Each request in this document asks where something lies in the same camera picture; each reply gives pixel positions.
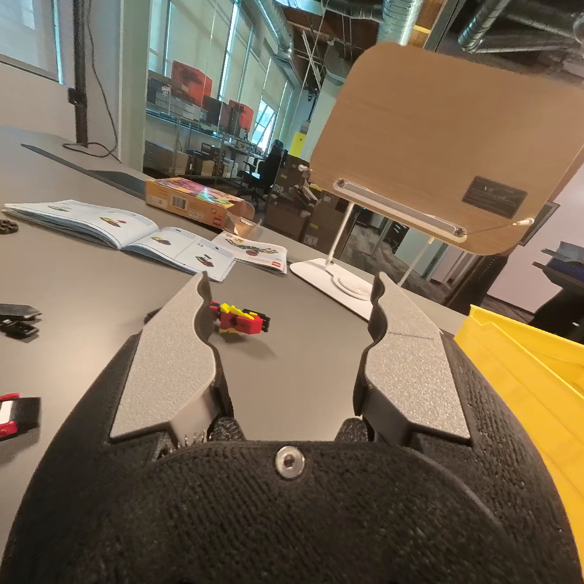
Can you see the metal storage shelving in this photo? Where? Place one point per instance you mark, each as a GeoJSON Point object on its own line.
{"type": "Point", "coordinates": [182, 132]}

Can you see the stack of cardboard boxes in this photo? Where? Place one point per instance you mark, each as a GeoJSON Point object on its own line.
{"type": "Point", "coordinates": [292, 210]}

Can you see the yellow hanging sign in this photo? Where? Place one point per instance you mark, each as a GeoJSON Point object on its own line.
{"type": "Point", "coordinates": [297, 142]}

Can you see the lego instruction booklet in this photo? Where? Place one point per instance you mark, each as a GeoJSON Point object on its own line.
{"type": "Point", "coordinates": [91, 219]}

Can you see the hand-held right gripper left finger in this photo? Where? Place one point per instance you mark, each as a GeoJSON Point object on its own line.
{"type": "Point", "coordinates": [169, 360]}

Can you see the orange lego box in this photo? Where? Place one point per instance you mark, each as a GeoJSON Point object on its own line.
{"type": "Point", "coordinates": [191, 200]}

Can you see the red storage box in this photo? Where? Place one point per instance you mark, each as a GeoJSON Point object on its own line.
{"type": "Point", "coordinates": [242, 115]}
{"type": "Point", "coordinates": [191, 82]}

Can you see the dark desk pad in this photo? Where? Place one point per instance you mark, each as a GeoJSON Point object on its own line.
{"type": "Point", "coordinates": [114, 178]}

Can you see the lego leaflet with model cover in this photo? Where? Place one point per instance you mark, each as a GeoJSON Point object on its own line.
{"type": "Point", "coordinates": [255, 251]}

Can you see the black light stand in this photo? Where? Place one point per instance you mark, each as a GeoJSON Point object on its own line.
{"type": "Point", "coordinates": [80, 68]}

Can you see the printed black lego tile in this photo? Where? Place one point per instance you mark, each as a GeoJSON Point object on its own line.
{"type": "Point", "coordinates": [18, 329]}

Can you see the dark furniture piece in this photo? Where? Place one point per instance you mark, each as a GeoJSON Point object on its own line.
{"type": "Point", "coordinates": [561, 301]}

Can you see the red yellow black lego model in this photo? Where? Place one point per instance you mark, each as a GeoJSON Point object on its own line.
{"type": "Point", "coordinates": [242, 321]}

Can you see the silver ventilation duct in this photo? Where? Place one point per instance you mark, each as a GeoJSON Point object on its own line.
{"type": "Point", "coordinates": [401, 18]}

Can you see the yellow plastic parts bin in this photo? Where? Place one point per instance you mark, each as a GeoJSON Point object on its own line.
{"type": "Point", "coordinates": [538, 374]}

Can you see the black round lego plate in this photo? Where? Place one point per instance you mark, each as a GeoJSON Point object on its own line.
{"type": "Point", "coordinates": [7, 226]}

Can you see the small black red lego assembly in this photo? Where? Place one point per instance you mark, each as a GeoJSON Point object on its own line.
{"type": "Point", "coordinates": [18, 417]}

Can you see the large paned window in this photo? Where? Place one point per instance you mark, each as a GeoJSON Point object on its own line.
{"type": "Point", "coordinates": [27, 36]}

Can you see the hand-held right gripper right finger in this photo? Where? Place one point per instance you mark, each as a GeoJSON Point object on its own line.
{"type": "Point", "coordinates": [410, 374]}

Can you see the black office chair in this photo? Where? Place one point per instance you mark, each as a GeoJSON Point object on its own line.
{"type": "Point", "coordinates": [271, 169]}

